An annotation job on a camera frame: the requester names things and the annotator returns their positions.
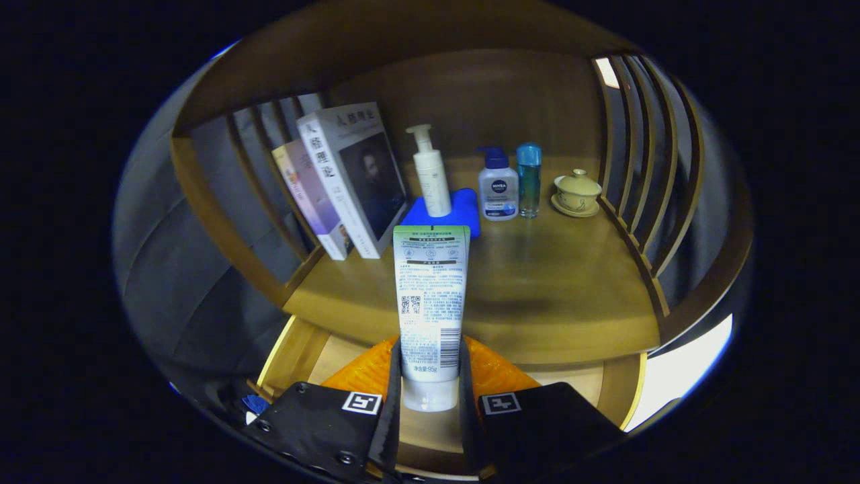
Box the wooden cabinet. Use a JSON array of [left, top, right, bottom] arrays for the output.
[[168, 0, 753, 367]]

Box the thick white book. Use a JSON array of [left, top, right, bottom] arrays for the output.
[[296, 102, 409, 260]]

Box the purple book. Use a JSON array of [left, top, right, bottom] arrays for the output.
[[271, 138, 355, 261]]

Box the wooden countertop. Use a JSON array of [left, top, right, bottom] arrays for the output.
[[282, 158, 662, 365]]

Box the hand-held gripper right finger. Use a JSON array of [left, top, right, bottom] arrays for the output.
[[459, 335, 626, 484]]

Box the white pump bottle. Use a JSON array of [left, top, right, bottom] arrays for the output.
[[406, 124, 452, 218]]

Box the teal slim bottle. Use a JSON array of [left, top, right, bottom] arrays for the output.
[[516, 143, 543, 219]]

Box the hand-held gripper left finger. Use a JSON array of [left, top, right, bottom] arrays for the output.
[[245, 336, 404, 484]]

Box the wooden drawer with black knob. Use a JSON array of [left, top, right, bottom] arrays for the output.
[[255, 315, 647, 481]]

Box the beige lidded teacup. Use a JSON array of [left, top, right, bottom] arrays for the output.
[[551, 168, 603, 218]]

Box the blue folded cloth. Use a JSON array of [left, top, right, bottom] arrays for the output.
[[400, 188, 482, 241]]

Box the clear bottle with blue pump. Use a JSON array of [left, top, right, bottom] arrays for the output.
[[478, 146, 519, 222]]

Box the white tube with green end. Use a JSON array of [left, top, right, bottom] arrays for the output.
[[392, 225, 471, 412]]

